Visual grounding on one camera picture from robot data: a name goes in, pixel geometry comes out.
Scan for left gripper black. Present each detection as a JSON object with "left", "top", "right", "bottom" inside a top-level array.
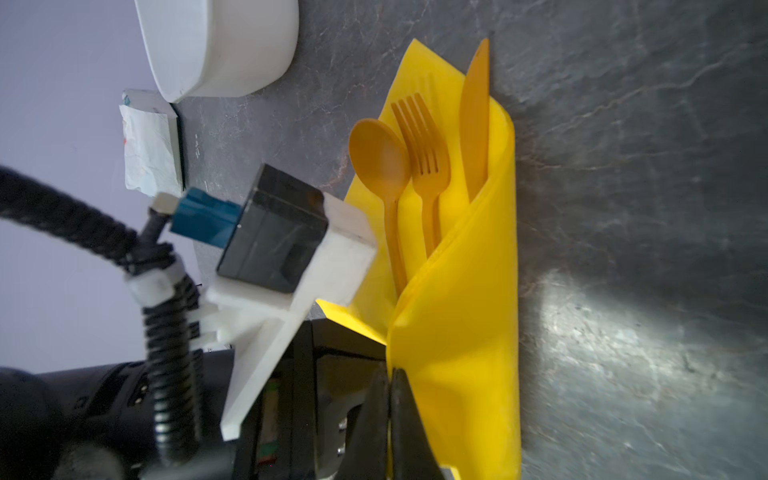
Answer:
[{"left": 231, "top": 319, "right": 385, "bottom": 479}]

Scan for yellow paper napkin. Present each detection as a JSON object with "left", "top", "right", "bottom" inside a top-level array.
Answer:
[{"left": 321, "top": 41, "right": 522, "bottom": 479}]

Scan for orange plastic fork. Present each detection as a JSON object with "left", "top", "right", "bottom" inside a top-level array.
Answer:
[{"left": 391, "top": 93, "right": 451, "bottom": 257}]

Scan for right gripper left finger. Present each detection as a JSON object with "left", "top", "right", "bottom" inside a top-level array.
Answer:
[{"left": 335, "top": 369, "right": 390, "bottom": 480}]

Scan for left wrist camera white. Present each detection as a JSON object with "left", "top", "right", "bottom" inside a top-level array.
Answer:
[{"left": 150, "top": 164, "right": 377, "bottom": 441}]

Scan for orange plastic knife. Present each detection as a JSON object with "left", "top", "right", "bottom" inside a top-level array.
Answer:
[{"left": 459, "top": 38, "right": 490, "bottom": 202}]

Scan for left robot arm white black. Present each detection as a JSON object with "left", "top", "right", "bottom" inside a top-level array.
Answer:
[{"left": 1, "top": 165, "right": 383, "bottom": 479}]

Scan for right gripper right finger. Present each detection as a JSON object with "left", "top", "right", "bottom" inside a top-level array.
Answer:
[{"left": 390, "top": 369, "right": 444, "bottom": 480}]

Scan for orange plastic spoon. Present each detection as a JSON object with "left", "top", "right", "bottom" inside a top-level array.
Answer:
[{"left": 348, "top": 118, "right": 411, "bottom": 295}]

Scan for white oval plastic tub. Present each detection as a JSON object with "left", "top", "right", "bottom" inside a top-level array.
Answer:
[{"left": 135, "top": 0, "right": 300, "bottom": 103}]

